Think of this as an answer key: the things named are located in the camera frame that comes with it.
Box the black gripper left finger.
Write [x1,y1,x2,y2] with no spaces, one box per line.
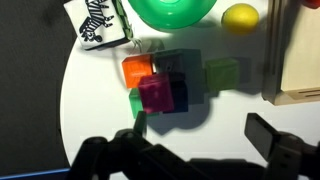
[133,111,147,137]

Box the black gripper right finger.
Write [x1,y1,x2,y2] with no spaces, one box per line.
[244,113,281,160]

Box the pink toy block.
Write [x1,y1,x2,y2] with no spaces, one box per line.
[138,73,176,112]

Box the dark green toy block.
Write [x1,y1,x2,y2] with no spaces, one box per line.
[129,88,159,118]

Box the blue toy block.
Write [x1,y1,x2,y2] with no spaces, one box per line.
[164,81,188,114]

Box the orange toy block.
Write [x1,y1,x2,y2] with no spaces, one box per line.
[122,54,153,88]

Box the light green toy block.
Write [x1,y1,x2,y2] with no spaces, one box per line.
[205,58,240,92]

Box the grey toy block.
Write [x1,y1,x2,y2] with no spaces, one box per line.
[153,49,203,79]

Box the green plastic bowl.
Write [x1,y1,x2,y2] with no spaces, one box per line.
[128,0,217,29]

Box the yellow toy lemon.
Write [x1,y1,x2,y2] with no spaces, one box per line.
[221,3,259,35]

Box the red toy strawberry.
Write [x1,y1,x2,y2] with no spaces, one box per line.
[303,0,320,9]

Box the wooden tray box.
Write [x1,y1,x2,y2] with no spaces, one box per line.
[262,0,320,105]

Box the white zebra fabric cube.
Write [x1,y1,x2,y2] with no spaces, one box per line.
[64,0,133,50]

